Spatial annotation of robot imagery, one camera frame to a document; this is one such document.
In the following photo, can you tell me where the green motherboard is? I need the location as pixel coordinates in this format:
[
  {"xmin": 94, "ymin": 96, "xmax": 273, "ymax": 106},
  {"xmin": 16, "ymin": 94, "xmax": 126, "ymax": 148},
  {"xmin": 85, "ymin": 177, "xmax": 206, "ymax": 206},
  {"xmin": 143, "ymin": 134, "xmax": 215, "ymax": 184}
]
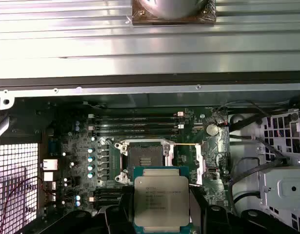
[{"xmin": 41, "ymin": 106, "xmax": 235, "ymax": 213}]

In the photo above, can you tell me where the silver CPU green edge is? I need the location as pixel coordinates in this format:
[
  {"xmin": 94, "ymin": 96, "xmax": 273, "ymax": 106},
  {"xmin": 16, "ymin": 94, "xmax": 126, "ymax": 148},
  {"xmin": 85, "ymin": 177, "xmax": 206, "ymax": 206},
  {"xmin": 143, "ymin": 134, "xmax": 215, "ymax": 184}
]
[{"xmin": 132, "ymin": 166, "xmax": 191, "ymax": 234}]

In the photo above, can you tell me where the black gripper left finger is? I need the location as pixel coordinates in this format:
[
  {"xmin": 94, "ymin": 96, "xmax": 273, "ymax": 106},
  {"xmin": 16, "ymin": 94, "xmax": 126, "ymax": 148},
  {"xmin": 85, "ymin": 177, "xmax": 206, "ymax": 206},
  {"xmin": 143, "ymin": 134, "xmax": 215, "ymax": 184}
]
[{"xmin": 30, "ymin": 186, "xmax": 135, "ymax": 234}]

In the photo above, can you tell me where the black open PC case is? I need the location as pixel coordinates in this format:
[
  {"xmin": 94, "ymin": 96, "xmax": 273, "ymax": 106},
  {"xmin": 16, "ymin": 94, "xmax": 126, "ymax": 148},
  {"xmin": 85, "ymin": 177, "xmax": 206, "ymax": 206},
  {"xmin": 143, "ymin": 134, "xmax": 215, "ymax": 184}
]
[{"xmin": 0, "ymin": 72, "xmax": 300, "ymax": 234}]

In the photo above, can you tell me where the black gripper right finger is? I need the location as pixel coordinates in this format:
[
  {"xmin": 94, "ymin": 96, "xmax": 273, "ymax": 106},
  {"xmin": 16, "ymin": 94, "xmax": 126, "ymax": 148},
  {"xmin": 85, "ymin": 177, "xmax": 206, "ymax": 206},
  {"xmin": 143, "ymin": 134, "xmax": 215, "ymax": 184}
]
[{"xmin": 190, "ymin": 186, "xmax": 300, "ymax": 234}]

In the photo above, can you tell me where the round coin battery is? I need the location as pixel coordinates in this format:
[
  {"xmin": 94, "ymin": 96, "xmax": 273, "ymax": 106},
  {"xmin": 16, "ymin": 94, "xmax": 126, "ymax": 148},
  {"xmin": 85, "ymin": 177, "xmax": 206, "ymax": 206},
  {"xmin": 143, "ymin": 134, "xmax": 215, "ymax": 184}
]
[{"xmin": 205, "ymin": 123, "xmax": 219, "ymax": 137}]

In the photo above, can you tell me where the silver metal drive cage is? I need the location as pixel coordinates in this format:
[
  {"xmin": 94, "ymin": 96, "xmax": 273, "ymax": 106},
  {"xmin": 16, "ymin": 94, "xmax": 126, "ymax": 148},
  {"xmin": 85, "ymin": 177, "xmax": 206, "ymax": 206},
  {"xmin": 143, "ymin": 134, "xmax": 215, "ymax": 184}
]
[{"xmin": 258, "ymin": 111, "xmax": 300, "ymax": 232}]

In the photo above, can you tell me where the CPU socket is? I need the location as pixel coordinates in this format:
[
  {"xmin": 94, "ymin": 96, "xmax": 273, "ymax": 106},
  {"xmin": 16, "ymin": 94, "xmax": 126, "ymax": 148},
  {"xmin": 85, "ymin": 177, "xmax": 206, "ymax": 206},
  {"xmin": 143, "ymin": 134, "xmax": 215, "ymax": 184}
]
[{"xmin": 114, "ymin": 138, "xmax": 176, "ymax": 187}]

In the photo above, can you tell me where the black cable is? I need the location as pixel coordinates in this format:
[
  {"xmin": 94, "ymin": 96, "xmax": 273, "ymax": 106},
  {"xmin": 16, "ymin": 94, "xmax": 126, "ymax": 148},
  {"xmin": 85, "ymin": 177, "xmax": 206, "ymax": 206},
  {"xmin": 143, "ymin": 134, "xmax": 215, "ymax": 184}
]
[
  {"xmin": 232, "ymin": 191, "xmax": 262, "ymax": 205},
  {"xmin": 254, "ymin": 136, "xmax": 292, "ymax": 166}
]

